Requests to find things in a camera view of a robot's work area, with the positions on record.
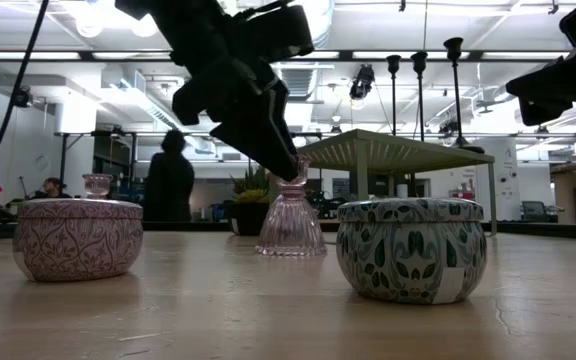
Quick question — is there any pink glass candle holder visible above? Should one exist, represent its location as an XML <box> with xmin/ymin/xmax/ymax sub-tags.
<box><xmin>254</xmin><ymin>153</ymin><xmax>329</xmax><ymax>258</ymax></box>
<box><xmin>81</xmin><ymin>173</ymin><xmax>115</xmax><ymax>202</ymax></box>

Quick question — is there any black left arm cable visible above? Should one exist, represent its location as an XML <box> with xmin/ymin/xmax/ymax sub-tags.
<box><xmin>0</xmin><ymin>0</ymin><xmax>52</xmax><ymax>164</ymax></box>

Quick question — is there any pink floral pattern candle tin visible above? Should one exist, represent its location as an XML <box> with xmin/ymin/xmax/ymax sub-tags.
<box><xmin>12</xmin><ymin>198</ymin><xmax>145</xmax><ymax>283</ymax></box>

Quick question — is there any medium black candlestick holder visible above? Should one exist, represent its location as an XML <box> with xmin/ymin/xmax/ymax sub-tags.
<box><xmin>410</xmin><ymin>50</ymin><xmax>430</xmax><ymax>143</ymax></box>

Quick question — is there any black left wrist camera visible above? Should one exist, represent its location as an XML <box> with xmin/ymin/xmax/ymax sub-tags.
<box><xmin>232</xmin><ymin>3</ymin><xmax>316</xmax><ymax>65</ymax></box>

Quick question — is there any blue leaf pattern candle tin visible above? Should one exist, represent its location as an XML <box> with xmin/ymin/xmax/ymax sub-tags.
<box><xmin>335</xmin><ymin>197</ymin><xmax>490</xmax><ymax>306</ymax></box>

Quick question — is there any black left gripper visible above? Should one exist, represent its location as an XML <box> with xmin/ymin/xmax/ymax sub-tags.
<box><xmin>115</xmin><ymin>0</ymin><xmax>303</xmax><ymax>182</ymax></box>

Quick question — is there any person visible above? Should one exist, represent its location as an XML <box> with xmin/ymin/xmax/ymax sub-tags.
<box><xmin>31</xmin><ymin>176</ymin><xmax>73</xmax><ymax>201</ymax></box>
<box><xmin>142</xmin><ymin>129</ymin><xmax>196</xmax><ymax>223</ymax></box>

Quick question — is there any grey office chair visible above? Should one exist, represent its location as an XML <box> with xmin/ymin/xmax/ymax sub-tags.
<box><xmin>520</xmin><ymin>199</ymin><xmax>550</xmax><ymax>223</ymax></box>

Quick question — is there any black ceiling spotlight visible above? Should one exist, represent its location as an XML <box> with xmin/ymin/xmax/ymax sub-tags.
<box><xmin>348</xmin><ymin>63</ymin><xmax>377</xmax><ymax>102</ymax></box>

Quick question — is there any tall black candlestick holder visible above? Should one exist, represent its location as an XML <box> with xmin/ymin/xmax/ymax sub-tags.
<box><xmin>385</xmin><ymin>54</ymin><xmax>403</xmax><ymax>137</ymax></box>

